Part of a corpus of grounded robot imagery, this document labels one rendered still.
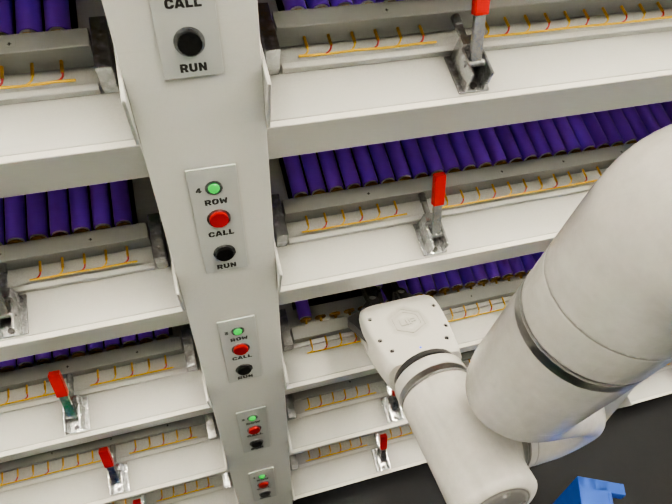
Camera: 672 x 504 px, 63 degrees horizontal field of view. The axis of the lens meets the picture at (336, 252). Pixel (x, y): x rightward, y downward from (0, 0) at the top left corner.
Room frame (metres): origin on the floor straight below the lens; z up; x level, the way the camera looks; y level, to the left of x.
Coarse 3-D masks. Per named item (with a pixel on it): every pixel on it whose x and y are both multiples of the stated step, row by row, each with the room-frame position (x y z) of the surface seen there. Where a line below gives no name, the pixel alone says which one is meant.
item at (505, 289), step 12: (480, 288) 0.51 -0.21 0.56; (492, 288) 0.51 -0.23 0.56; (504, 288) 0.51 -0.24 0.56; (516, 288) 0.51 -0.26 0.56; (444, 300) 0.48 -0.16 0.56; (456, 300) 0.49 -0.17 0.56; (468, 300) 0.49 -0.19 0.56; (480, 300) 0.49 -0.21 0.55; (312, 324) 0.43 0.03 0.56; (324, 324) 0.43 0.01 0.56; (336, 324) 0.43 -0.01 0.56; (300, 336) 0.41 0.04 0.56; (312, 336) 0.42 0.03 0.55; (324, 336) 0.43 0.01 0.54; (312, 348) 0.41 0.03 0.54; (324, 348) 0.41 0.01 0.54
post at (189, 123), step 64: (128, 0) 0.34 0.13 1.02; (256, 0) 0.36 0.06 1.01; (128, 64) 0.33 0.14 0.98; (256, 64) 0.36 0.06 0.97; (192, 128) 0.34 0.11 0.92; (256, 128) 0.36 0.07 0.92; (256, 192) 0.36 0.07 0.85; (192, 256) 0.34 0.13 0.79; (256, 256) 0.35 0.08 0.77; (192, 320) 0.33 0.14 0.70; (256, 320) 0.35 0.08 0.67; (256, 384) 0.35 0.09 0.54
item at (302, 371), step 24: (408, 288) 0.51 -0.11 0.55; (288, 312) 0.46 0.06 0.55; (312, 312) 0.46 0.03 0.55; (480, 312) 0.49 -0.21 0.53; (288, 336) 0.41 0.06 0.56; (456, 336) 0.45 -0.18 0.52; (480, 336) 0.46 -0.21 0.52; (288, 360) 0.40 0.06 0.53; (312, 360) 0.40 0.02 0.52; (336, 360) 0.40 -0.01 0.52; (360, 360) 0.41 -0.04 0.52; (288, 384) 0.37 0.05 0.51; (312, 384) 0.37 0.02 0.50
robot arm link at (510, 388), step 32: (512, 320) 0.21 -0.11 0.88; (480, 352) 0.23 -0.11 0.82; (512, 352) 0.20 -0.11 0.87; (544, 352) 0.18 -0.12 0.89; (480, 384) 0.21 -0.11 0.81; (512, 384) 0.19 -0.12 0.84; (544, 384) 0.18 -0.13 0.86; (576, 384) 0.17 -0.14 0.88; (480, 416) 0.20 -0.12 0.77; (512, 416) 0.18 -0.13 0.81; (544, 416) 0.17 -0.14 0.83; (576, 416) 0.17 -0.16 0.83; (544, 448) 0.23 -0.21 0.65; (576, 448) 0.23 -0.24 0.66
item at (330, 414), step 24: (336, 384) 0.46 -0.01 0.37; (360, 384) 0.46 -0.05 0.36; (384, 384) 0.48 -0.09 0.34; (288, 408) 0.41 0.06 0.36; (312, 408) 0.42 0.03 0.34; (336, 408) 0.43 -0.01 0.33; (360, 408) 0.44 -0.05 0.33; (384, 408) 0.44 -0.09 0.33; (288, 432) 0.37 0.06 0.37; (312, 432) 0.39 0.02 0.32; (336, 432) 0.40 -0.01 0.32; (360, 432) 0.40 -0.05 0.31
